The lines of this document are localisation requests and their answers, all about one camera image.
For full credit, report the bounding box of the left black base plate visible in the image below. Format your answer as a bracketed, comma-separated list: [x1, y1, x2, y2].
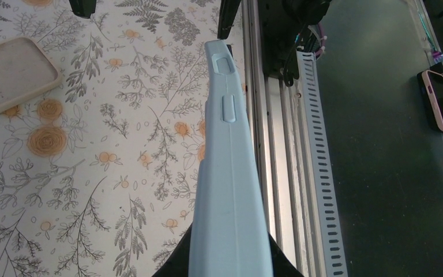
[258, 0, 331, 87]

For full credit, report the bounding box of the pink cased phone on floor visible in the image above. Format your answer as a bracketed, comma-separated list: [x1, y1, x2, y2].
[416, 69, 443, 133]

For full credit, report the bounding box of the slotted grey cable duct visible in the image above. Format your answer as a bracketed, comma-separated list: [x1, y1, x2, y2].
[297, 52, 348, 276]

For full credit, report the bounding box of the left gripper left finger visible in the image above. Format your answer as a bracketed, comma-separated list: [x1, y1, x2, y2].
[69, 0, 97, 18]

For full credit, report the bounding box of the floral patterned table mat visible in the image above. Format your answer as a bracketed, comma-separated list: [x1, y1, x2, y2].
[0, 1, 221, 276]

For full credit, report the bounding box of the beige phone case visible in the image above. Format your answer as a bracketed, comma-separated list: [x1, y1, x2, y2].
[0, 36, 62, 113]

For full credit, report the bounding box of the aluminium rail frame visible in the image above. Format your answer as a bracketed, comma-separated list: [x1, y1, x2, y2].
[241, 1, 310, 276]

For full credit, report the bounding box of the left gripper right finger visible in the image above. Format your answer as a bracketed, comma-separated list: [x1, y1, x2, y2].
[152, 0, 305, 277]

